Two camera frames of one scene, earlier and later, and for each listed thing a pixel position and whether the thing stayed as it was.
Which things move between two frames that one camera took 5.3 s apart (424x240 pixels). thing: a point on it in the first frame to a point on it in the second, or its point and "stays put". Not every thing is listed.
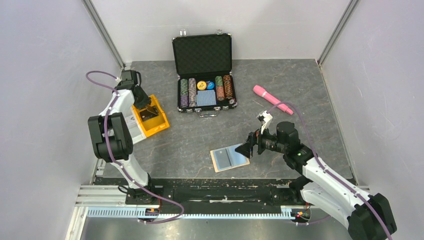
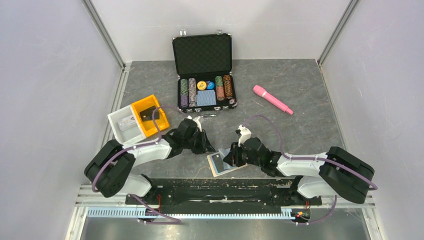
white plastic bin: (135, 130) stays put
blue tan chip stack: (192, 90) stays put
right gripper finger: (260, 150) to (240, 161)
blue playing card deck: (206, 97) stays put
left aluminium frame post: (90, 5) stays put
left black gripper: (146, 100) to (205, 147)
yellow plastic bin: (154, 124) stays put
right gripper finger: (245, 148) to (228, 158)
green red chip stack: (220, 88) stays put
